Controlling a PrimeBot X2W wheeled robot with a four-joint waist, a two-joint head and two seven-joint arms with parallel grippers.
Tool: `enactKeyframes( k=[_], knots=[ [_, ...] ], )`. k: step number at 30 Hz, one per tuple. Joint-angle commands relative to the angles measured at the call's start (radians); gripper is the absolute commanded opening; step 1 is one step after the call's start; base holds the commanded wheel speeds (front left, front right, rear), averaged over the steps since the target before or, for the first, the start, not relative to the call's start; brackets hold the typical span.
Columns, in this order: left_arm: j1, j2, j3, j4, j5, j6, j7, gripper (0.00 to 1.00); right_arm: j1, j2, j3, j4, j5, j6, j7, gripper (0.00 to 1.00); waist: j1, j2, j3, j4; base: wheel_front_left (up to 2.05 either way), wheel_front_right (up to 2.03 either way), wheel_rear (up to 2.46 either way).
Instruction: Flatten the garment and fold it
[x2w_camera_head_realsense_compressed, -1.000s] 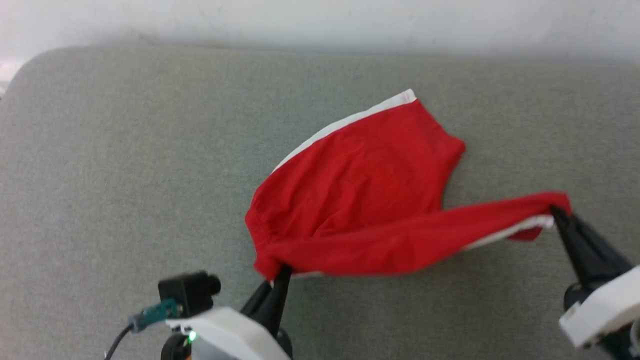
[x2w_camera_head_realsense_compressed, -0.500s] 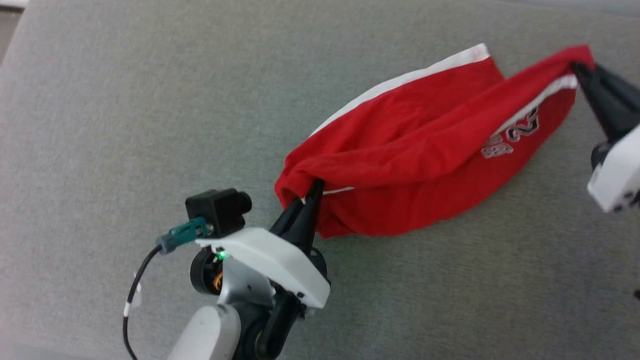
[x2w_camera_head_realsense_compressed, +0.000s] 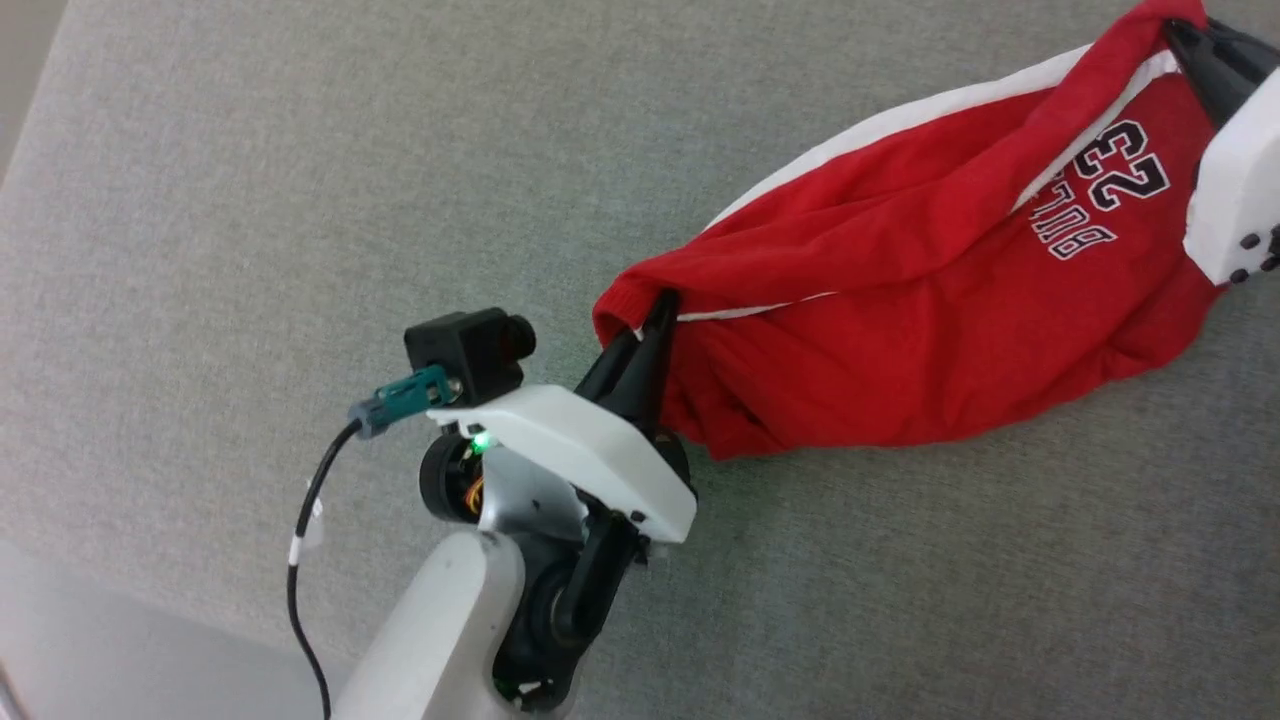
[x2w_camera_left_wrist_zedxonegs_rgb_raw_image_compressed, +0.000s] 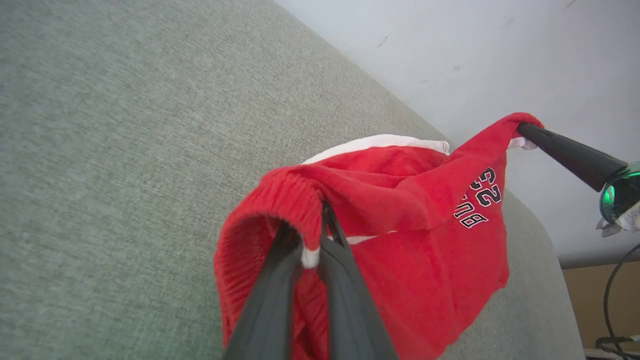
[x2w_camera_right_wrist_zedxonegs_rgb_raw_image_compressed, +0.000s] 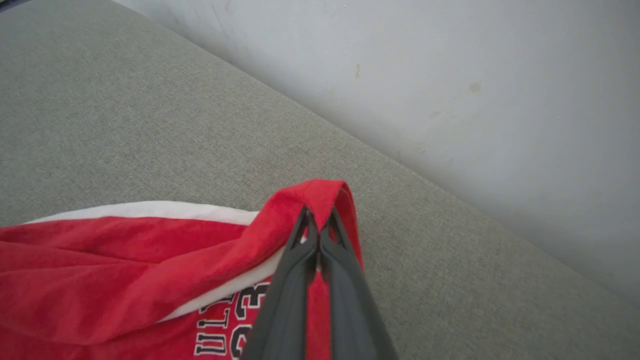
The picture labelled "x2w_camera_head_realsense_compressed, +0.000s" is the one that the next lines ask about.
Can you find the red garment with white trim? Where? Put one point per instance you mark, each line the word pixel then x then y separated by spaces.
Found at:
pixel 900 330

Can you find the grey-green fabric sofa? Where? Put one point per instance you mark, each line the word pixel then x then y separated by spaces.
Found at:
pixel 300 200

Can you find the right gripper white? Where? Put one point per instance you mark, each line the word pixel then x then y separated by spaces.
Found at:
pixel 1240 190

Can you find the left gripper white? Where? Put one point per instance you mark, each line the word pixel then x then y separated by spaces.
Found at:
pixel 580 450

